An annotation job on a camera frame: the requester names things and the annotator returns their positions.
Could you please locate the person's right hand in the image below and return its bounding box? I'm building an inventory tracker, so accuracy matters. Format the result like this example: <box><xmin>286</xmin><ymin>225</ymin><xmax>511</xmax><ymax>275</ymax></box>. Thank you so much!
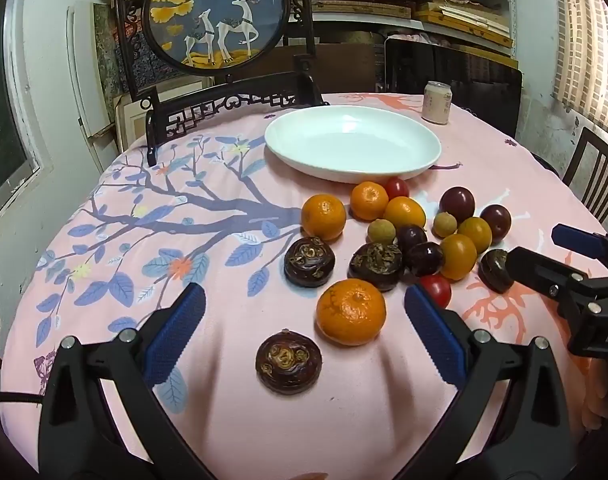
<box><xmin>581</xmin><ymin>375</ymin><xmax>608</xmax><ymax>431</ymax></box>

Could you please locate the yellow orange tomato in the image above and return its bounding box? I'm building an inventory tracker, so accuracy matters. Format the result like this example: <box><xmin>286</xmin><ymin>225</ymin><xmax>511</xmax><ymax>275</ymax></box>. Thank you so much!
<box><xmin>457</xmin><ymin>216</ymin><xmax>493</xmax><ymax>255</ymax></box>
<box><xmin>439</xmin><ymin>234</ymin><xmax>478</xmax><ymax>281</ymax></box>

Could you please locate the large bumpy mandarin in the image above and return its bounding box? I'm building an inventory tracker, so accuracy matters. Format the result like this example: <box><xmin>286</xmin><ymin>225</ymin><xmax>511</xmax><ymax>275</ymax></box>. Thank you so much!
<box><xmin>316</xmin><ymin>278</ymin><xmax>388</xmax><ymax>347</ymax></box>

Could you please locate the pale pink drink can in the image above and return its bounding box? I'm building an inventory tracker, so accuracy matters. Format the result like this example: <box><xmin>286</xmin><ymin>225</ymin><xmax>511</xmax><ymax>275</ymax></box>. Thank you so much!
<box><xmin>422</xmin><ymin>81</ymin><xmax>453</xmax><ymax>124</ymax></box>

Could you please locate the dark red purple plum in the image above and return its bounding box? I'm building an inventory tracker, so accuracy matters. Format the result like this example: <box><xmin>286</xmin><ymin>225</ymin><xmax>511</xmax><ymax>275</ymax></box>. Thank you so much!
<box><xmin>479</xmin><ymin>204</ymin><xmax>512</xmax><ymax>243</ymax></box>
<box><xmin>439</xmin><ymin>186</ymin><xmax>476</xmax><ymax>223</ymax></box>

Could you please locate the small orange mandarin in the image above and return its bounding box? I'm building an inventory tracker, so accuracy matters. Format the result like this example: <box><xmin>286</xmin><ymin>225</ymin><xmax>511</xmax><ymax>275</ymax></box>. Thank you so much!
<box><xmin>301</xmin><ymin>194</ymin><xmax>347</xmax><ymax>241</ymax></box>
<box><xmin>350</xmin><ymin>181</ymin><xmax>390</xmax><ymax>222</ymax></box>

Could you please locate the brown board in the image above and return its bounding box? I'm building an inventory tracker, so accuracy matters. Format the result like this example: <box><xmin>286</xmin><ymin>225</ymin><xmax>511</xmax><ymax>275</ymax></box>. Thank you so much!
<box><xmin>311</xmin><ymin>44</ymin><xmax>385</xmax><ymax>96</ymax></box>

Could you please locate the tan longan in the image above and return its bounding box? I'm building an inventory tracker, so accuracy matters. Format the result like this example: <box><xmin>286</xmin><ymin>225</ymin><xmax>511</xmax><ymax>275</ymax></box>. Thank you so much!
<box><xmin>367</xmin><ymin>219</ymin><xmax>397</xmax><ymax>245</ymax></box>
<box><xmin>432</xmin><ymin>211</ymin><xmax>459</xmax><ymax>238</ymax></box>

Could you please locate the pink printed tablecloth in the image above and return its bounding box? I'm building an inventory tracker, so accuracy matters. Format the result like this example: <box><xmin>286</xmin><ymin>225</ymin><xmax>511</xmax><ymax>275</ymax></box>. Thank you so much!
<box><xmin>0</xmin><ymin>91</ymin><xmax>608</xmax><ymax>480</ymax></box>

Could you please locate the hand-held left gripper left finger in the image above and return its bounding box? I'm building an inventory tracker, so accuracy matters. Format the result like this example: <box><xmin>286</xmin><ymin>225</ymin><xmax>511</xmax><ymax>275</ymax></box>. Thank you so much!
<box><xmin>38</xmin><ymin>282</ymin><xmax>207</xmax><ymax>480</ymax></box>

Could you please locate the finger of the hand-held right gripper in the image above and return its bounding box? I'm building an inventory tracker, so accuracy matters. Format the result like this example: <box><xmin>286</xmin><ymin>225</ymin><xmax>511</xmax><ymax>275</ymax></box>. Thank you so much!
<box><xmin>551</xmin><ymin>224</ymin><xmax>608</xmax><ymax>274</ymax></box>
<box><xmin>505</xmin><ymin>246</ymin><xmax>592</xmax><ymax>318</ymax></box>

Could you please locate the dark brown water chestnut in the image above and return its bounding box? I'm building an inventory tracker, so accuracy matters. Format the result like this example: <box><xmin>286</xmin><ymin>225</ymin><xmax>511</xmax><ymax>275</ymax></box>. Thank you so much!
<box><xmin>255</xmin><ymin>330</ymin><xmax>323</xmax><ymax>395</ymax></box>
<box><xmin>347</xmin><ymin>242</ymin><xmax>405</xmax><ymax>292</ymax></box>
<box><xmin>479</xmin><ymin>249</ymin><xmax>515</xmax><ymax>294</ymax></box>
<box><xmin>284</xmin><ymin>236</ymin><xmax>336</xmax><ymax>288</ymax></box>

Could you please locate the white oval plate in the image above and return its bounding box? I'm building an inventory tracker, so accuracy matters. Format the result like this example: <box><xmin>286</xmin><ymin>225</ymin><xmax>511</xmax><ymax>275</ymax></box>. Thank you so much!
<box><xmin>264</xmin><ymin>105</ymin><xmax>443</xmax><ymax>184</ymax></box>

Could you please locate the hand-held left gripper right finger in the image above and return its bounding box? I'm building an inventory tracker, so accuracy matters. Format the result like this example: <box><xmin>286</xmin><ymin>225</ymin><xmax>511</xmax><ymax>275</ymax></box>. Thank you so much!
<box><xmin>404</xmin><ymin>282</ymin><xmax>580</xmax><ymax>480</ymax></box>

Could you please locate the bamboo window blind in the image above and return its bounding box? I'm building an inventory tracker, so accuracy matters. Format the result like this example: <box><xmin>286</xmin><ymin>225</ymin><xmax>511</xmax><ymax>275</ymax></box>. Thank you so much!
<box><xmin>554</xmin><ymin>0</ymin><xmax>608</xmax><ymax>136</ymax></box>

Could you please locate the black cable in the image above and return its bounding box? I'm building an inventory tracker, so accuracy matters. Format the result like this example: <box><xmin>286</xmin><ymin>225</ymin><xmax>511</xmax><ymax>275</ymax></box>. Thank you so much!
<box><xmin>0</xmin><ymin>393</ymin><xmax>45</xmax><ymax>407</ymax></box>

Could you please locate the dark wooden slatted chair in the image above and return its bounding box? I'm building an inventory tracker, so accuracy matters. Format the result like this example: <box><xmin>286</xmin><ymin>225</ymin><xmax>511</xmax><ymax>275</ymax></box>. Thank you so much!
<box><xmin>562</xmin><ymin>126</ymin><xmax>608</xmax><ymax>223</ymax></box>

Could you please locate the small dark purple tomato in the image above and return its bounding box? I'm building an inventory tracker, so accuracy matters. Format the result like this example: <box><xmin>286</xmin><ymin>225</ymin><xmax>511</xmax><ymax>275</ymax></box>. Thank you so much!
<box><xmin>397</xmin><ymin>225</ymin><xmax>429</xmax><ymax>253</ymax></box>
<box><xmin>404</xmin><ymin>241</ymin><xmax>446</xmax><ymax>277</ymax></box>

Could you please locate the white leaning board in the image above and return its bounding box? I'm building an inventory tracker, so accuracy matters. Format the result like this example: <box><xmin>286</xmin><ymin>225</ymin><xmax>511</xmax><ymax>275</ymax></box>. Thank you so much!
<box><xmin>66</xmin><ymin>5</ymin><xmax>120</xmax><ymax>138</ymax></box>

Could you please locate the white framed window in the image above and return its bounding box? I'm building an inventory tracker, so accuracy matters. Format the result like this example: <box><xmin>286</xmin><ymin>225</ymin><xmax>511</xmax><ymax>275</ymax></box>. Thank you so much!
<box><xmin>0</xmin><ymin>0</ymin><xmax>52</xmax><ymax>221</ymax></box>

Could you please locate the smooth orange fruit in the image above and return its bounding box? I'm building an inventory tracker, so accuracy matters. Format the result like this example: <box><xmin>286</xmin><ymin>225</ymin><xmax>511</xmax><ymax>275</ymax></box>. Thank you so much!
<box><xmin>383</xmin><ymin>196</ymin><xmax>427</xmax><ymax>231</ymax></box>

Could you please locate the red cherry tomato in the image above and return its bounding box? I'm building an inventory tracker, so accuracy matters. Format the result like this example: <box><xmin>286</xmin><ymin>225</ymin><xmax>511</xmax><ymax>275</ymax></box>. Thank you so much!
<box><xmin>420</xmin><ymin>274</ymin><xmax>453</xmax><ymax>309</ymax></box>
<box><xmin>384</xmin><ymin>177</ymin><xmax>410</xmax><ymax>200</ymax></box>

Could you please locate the patterned framed panel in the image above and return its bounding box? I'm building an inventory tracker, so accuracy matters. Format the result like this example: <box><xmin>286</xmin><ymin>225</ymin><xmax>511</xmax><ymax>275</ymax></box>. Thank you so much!
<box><xmin>93</xmin><ymin>2</ymin><xmax>135</xmax><ymax>98</ymax></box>

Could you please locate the round deer screen wooden stand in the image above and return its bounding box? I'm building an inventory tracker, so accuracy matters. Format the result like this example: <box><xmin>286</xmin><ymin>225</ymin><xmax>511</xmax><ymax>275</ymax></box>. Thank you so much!
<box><xmin>113</xmin><ymin>0</ymin><xmax>330</xmax><ymax>167</ymax></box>

